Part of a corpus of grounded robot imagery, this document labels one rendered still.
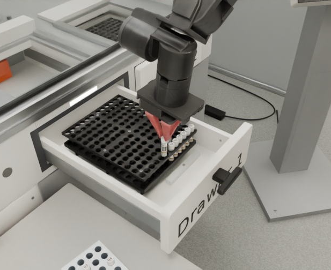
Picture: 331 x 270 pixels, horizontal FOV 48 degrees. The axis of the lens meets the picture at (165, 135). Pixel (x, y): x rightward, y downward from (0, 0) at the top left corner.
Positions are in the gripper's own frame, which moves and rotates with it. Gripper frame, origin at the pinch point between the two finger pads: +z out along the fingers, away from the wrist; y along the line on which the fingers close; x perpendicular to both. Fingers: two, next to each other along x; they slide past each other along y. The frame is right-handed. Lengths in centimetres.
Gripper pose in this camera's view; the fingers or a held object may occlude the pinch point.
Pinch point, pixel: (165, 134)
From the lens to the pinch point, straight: 69.5
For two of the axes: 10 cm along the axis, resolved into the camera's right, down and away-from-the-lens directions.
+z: -1.0, 7.1, 7.0
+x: -6.0, 5.2, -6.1
